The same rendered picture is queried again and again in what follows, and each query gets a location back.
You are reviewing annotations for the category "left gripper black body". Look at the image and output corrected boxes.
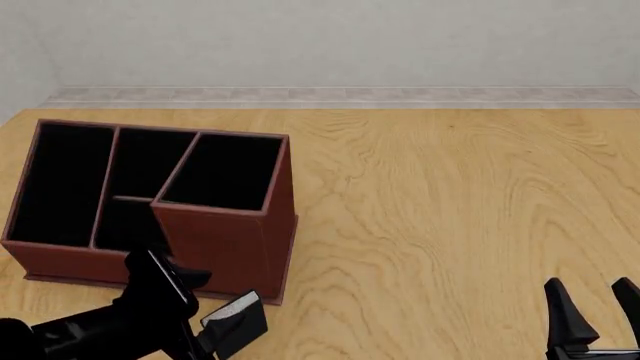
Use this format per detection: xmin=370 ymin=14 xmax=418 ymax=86
xmin=123 ymin=247 xmax=211 ymax=360

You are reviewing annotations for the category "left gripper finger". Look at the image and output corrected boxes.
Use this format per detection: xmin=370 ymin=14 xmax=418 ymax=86
xmin=175 ymin=267 xmax=214 ymax=292

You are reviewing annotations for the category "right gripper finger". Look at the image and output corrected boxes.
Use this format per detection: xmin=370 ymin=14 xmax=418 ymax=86
xmin=611 ymin=276 xmax=640 ymax=341
xmin=543 ymin=276 xmax=601 ymax=350

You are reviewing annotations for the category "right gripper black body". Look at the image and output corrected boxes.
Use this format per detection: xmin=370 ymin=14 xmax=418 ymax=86
xmin=546 ymin=345 xmax=640 ymax=360

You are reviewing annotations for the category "red-brown desk caddy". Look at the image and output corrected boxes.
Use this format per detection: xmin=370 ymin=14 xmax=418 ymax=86
xmin=0 ymin=117 xmax=300 ymax=306

